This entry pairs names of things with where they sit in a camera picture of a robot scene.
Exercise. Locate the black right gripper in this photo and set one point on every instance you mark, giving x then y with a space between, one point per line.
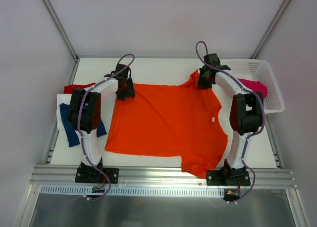
203 82

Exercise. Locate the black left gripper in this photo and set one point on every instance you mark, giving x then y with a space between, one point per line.
126 92

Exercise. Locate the orange t shirt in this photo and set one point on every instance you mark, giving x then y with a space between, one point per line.
168 121

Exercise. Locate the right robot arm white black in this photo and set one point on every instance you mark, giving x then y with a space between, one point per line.
246 118

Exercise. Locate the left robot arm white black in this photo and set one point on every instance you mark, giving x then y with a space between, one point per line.
84 115

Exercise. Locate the pink t shirt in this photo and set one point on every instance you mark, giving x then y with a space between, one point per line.
255 86

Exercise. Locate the white plastic basket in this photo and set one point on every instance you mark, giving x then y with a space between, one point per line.
258 71

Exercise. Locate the red folded t shirt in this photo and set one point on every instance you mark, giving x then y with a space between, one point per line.
70 88

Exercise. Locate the blue folded t shirt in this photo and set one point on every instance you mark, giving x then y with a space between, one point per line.
64 125

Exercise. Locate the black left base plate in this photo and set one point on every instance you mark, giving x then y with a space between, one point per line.
88 174

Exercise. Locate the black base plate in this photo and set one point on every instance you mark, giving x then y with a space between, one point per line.
88 174
218 178

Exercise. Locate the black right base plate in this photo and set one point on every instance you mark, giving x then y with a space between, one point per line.
218 178

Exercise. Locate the white slotted cable duct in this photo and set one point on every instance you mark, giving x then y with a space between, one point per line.
133 191

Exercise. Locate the aluminium mounting rail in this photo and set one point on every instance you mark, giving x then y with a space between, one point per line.
160 177

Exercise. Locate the right aluminium frame post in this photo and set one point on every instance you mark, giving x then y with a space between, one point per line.
271 27

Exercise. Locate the aluminium frame post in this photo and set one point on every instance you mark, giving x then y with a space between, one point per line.
58 25
271 27

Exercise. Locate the left aluminium frame post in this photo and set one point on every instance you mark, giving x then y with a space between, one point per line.
58 25

